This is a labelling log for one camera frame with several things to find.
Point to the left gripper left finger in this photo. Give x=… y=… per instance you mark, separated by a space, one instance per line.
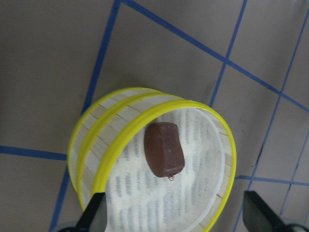
x=94 y=217

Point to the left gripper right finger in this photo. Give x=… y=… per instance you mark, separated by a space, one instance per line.
x=258 y=216

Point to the yellow steamer layer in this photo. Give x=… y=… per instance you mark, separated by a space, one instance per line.
x=95 y=131
x=107 y=155

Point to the brown steamed bun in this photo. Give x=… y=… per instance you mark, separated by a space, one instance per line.
x=163 y=149

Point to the white steamer cloth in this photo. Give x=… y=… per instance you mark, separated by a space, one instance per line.
x=139 y=201

